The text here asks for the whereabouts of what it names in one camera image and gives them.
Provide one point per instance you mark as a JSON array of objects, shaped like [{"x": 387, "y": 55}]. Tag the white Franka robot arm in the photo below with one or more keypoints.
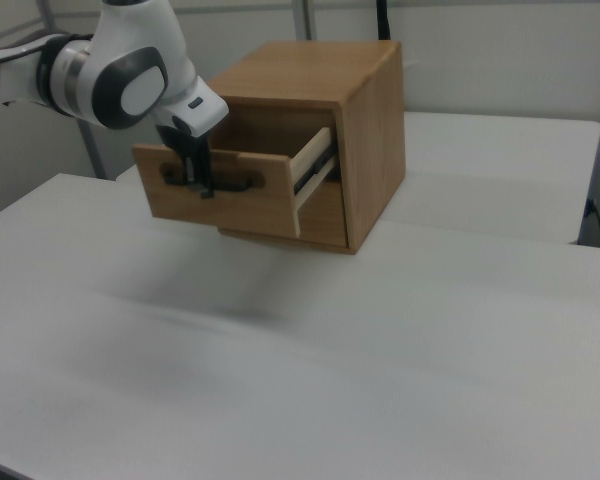
[{"x": 130, "y": 75}]

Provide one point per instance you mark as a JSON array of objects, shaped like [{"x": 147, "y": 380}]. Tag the wooden two-drawer cabinet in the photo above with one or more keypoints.
[{"x": 370, "y": 150}]

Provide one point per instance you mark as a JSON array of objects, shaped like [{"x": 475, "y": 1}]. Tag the grey aluminium frame post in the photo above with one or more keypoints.
[
  {"x": 302, "y": 20},
  {"x": 92, "y": 150}
]

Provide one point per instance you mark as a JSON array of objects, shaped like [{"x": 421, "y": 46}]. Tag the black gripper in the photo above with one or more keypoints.
[{"x": 185, "y": 147}]

